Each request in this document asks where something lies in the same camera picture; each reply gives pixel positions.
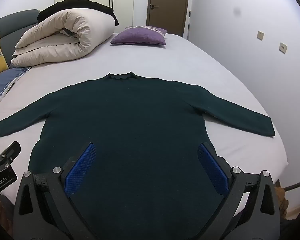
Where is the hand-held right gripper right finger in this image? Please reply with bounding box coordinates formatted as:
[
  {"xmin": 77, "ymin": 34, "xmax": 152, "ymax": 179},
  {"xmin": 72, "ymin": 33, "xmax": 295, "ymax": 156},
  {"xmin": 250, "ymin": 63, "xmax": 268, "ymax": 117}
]
[{"xmin": 197, "ymin": 142, "xmax": 282, "ymax": 240}]

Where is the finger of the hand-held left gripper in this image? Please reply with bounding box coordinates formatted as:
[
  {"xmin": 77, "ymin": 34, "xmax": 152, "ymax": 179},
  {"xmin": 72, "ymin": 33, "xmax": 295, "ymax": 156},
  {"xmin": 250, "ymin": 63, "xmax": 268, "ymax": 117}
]
[{"xmin": 0, "ymin": 141, "xmax": 21, "ymax": 171}]

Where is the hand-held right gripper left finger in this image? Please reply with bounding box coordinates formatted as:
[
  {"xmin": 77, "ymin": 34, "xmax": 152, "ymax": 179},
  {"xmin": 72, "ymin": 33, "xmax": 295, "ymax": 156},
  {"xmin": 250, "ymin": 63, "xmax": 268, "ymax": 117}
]
[{"xmin": 13, "ymin": 142, "xmax": 100, "ymax": 240}]

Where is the dark green sweater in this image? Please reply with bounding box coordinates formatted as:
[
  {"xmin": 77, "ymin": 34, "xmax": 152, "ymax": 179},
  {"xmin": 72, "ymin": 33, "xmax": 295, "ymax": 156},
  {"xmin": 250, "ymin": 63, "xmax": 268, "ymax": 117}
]
[{"xmin": 0, "ymin": 71, "xmax": 276, "ymax": 240}]

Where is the blue blanket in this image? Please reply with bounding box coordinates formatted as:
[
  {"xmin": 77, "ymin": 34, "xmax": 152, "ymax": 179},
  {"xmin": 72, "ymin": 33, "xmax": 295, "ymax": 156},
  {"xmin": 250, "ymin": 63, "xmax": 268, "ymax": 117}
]
[{"xmin": 0, "ymin": 66, "xmax": 32, "ymax": 108}]

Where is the bed with white sheet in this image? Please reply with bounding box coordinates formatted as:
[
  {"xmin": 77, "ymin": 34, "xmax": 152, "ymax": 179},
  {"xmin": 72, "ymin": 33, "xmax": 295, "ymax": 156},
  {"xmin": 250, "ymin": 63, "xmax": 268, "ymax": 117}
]
[{"xmin": 0, "ymin": 31, "xmax": 289, "ymax": 230}]

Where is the grey padded headboard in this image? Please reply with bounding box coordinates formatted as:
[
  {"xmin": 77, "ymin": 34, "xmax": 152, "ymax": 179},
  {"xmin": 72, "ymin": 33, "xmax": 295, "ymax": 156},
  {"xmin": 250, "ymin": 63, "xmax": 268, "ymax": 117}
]
[{"xmin": 0, "ymin": 9, "xmax": 41, "ymax": 66}]

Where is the beige rolled duvet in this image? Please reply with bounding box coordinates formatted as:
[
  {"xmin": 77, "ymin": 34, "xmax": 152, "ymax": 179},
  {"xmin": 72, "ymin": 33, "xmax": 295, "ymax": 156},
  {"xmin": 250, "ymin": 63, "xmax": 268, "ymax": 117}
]
[{"xmin": 11, "ymin": 7, "xmax": 115, "ymax": 68}]

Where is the purple pillow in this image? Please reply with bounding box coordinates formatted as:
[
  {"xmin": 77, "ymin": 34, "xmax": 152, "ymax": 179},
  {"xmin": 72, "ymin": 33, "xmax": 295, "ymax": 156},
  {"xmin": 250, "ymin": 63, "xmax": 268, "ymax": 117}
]
[{"xmin": 110, "ymin": 26, "xmax": 168, "ymax": 46}]

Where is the black cloth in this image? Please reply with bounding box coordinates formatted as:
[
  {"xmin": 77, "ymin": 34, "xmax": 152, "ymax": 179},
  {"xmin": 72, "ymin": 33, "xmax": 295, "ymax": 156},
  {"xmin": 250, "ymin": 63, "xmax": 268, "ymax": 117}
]
[{"xmin": 37, "ymin": 0, "xmax": 119, "ymax": 27}]

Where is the brown door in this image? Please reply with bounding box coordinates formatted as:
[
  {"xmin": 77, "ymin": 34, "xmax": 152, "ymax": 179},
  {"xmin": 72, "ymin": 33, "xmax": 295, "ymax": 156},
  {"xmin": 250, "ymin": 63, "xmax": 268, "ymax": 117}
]
[{"xmin": 146, "ymin": 0, "xmax": 191, "ymax": 37}]

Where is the brown wooden bed frame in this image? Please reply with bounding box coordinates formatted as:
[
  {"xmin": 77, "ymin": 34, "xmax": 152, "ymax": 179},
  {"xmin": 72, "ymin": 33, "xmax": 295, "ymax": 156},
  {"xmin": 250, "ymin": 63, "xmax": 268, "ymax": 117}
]
[{"xmin": 274, "ymin": 179, "xmax": 290, "ymax": 219}]

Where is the black cable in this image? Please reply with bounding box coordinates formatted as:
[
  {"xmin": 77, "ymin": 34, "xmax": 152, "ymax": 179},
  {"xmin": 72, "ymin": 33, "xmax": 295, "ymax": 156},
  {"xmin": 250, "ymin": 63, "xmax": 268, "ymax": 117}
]
[{"xmin": 283, "ymin": 178, "xmax": 300, "ymax": 191}]

